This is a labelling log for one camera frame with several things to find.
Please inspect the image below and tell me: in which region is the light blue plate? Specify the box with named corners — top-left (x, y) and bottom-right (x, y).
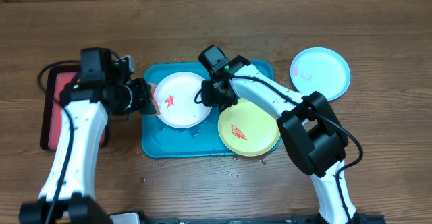
top-left (290, 47), bottom-right (351, 101)

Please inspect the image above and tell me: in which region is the yellow plate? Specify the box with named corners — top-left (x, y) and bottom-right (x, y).
top-left (218, 99), bottom-right (280, 157)

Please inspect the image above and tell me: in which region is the white plate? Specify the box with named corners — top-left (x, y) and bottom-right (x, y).
top-left (154, 72), bottom-right (212, 128)

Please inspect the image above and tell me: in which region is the teal plastic tray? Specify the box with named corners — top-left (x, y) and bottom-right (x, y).
top-left (141, 59), bottom-right (282, 159)

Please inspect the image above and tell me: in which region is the dark green bow-shaped sponge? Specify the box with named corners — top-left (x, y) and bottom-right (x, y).
top-left (140, 82), bottom-right (160, 117)

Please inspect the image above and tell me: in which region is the dark red tray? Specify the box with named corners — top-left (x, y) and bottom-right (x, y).
top-left (39, 64), bottom-right (110, 152)

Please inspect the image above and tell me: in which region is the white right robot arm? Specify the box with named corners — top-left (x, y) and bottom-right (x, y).
top-left (198, 54), bottom-right (356, 223)

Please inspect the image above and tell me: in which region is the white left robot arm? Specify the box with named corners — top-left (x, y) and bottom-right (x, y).
top-left (18, 50), bottom-right (158, 223)

